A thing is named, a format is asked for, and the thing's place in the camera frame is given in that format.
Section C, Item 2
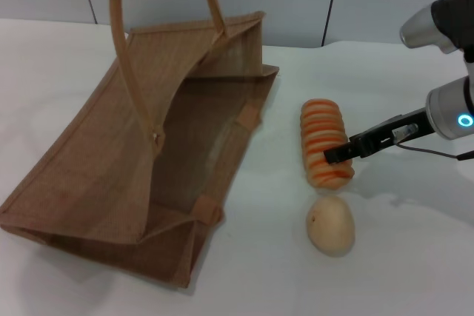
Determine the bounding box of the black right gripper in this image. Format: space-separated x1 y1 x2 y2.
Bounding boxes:
324 108 431 166

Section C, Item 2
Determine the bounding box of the orange striped bread roll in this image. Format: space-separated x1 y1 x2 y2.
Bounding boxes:
299 98 356 189

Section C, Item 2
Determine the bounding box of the round beige egg yolk pastry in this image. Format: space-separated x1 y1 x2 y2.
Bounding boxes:
305 196 357 258

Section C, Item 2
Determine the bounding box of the brown jute tote bag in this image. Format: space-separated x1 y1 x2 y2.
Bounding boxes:
0 0 281 290

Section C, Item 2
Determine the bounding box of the right arm plug and cable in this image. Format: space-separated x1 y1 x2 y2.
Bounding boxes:
392 125 474 162

